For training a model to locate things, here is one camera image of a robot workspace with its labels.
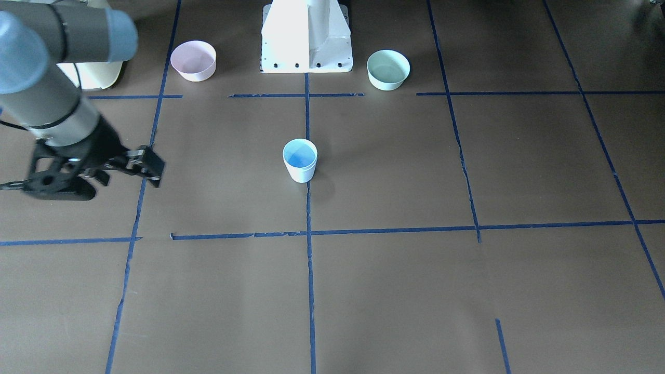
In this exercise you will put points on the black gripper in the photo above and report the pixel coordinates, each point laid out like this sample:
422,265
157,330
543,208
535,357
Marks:
103,143

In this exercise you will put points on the pink bowl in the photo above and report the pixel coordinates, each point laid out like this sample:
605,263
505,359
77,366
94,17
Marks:
195,61

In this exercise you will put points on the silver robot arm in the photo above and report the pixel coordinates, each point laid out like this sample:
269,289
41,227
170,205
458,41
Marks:
74,142

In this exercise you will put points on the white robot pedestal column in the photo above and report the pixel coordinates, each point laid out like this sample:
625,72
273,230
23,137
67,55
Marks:
306,37

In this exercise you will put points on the cream white toaster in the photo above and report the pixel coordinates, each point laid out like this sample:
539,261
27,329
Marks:
93,75

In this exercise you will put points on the mint green bowl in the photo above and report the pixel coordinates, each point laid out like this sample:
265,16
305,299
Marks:
387,69

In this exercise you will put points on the light blue cup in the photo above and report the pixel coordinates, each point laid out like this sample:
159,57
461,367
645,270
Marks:
301,175
300,152

